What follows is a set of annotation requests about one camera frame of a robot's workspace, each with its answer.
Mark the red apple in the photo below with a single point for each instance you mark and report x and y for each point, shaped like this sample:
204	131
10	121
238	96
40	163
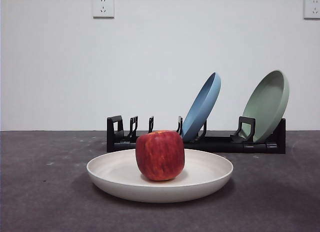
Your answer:
160	156

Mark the pale yellow cream plate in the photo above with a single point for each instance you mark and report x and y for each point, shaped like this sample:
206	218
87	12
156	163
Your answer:
119	178

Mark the blue plate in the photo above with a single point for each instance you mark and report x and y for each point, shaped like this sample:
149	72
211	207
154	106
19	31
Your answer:
202	109

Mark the black plate rack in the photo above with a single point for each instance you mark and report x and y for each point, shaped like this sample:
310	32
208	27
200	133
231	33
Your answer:
225	146

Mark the green plate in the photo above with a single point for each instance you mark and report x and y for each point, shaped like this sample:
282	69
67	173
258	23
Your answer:
267	106

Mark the white wall socket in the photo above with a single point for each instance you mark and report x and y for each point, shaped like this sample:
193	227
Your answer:
312	7
103	6

